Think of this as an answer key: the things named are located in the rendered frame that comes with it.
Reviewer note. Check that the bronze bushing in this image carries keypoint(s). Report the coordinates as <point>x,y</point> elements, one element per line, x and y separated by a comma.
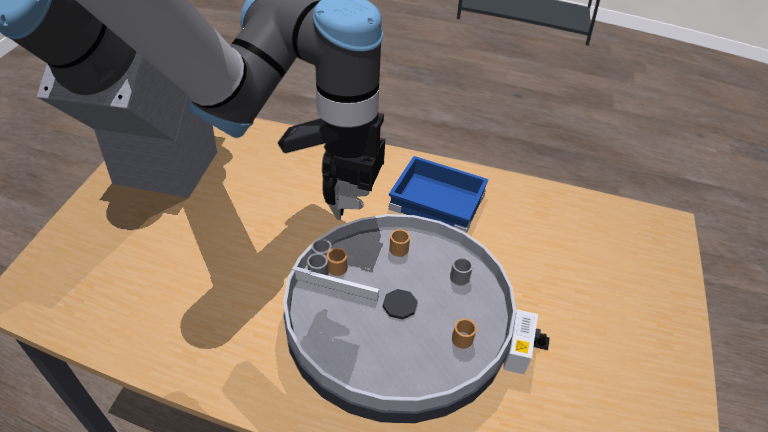
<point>337,268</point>
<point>467,326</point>
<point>399,242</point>

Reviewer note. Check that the dark grey metal sleeve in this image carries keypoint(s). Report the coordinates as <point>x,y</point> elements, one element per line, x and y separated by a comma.
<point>321,246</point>
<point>461,271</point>
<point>317,260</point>

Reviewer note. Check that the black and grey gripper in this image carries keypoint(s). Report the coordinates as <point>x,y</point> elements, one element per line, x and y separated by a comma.
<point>358,158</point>

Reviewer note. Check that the blue crate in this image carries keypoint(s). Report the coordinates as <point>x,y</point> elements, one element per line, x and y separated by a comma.
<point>451,193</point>

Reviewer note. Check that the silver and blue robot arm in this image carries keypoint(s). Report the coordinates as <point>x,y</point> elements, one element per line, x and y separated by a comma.
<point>229,90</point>

